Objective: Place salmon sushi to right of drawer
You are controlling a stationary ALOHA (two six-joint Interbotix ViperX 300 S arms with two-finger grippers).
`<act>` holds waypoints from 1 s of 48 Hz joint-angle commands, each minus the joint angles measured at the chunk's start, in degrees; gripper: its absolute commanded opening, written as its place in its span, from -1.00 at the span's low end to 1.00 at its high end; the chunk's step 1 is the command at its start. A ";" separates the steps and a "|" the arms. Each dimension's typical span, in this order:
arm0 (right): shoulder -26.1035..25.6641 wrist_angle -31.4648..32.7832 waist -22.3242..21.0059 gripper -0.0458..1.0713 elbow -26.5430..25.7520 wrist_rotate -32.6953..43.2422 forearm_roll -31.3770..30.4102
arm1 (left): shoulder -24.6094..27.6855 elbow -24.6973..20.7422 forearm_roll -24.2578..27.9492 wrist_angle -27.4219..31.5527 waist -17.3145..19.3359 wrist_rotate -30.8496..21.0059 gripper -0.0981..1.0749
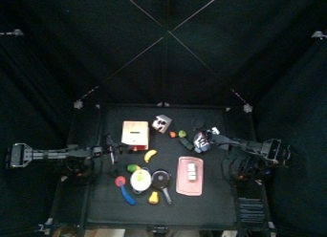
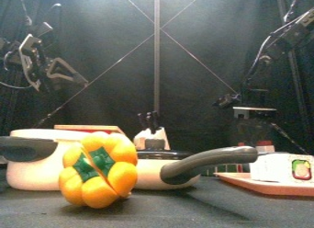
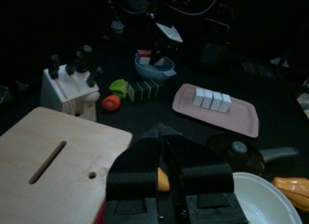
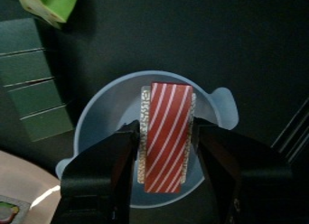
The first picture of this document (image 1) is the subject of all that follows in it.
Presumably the black toy frying pan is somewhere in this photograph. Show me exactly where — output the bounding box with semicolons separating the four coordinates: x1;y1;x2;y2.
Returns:
151;169;173;205

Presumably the white toy pot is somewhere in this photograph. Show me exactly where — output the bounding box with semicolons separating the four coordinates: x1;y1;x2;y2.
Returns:
129;167;153;195

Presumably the white block on tray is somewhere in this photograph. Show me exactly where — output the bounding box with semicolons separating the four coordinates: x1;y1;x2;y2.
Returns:
185;162;197;181

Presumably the yellow toy pear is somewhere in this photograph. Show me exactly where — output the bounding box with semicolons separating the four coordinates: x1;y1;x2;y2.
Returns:
147;190;161;205

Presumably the pink plastic tray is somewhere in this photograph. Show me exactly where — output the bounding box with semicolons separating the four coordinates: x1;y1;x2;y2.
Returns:
175;156;204;197

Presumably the red and blue toy spoon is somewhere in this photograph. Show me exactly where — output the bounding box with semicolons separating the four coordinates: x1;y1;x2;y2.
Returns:
113;175;137;206

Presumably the black ribbed plate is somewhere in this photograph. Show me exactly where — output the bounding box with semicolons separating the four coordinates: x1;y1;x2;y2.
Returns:
236;197;267;229

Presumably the yellow toy banana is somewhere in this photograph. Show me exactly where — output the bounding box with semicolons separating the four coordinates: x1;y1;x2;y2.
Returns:
143;149;159;163

